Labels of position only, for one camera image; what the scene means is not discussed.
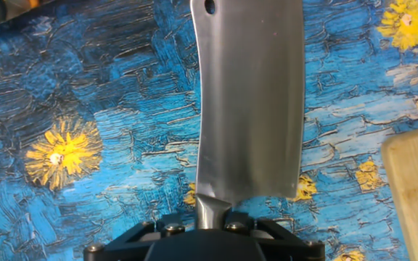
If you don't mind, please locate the steel cleaver knife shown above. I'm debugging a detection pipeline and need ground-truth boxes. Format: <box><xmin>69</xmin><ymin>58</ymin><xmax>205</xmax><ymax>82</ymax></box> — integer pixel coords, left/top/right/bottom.
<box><xmin>189</xmin><ymin>0</ymin><xmax>306</xmax><ymax>230</ymax></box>

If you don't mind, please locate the starry night print tablecloth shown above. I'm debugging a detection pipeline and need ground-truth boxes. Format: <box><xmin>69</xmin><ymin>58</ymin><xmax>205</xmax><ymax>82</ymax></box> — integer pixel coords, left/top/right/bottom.
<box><xmin>0</xmin><ymin>0</ymin><xmax>418</xmax><ymax>261</ymax></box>

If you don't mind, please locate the bamboo cutting board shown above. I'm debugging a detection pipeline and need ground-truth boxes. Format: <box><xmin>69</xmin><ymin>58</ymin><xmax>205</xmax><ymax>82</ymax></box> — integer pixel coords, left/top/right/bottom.
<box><xmin>381</xmin><ymin>121</ymin><xmax>418</xmax><ymax>261</ymax></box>

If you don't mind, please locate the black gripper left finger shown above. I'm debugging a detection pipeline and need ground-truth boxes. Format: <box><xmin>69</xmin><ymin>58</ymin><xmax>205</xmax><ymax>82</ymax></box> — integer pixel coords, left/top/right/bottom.
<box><xmin>83</xmin><ymin>212</ymin><xmax>187</xmax><ymax>261</ymax></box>

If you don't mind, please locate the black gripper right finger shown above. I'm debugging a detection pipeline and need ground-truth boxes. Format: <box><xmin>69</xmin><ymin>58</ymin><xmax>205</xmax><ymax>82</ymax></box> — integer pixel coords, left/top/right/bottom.
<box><xmin>224</xmin><ymin>212</ymin><xmax>326</xmax><ymax>261</ymax></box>

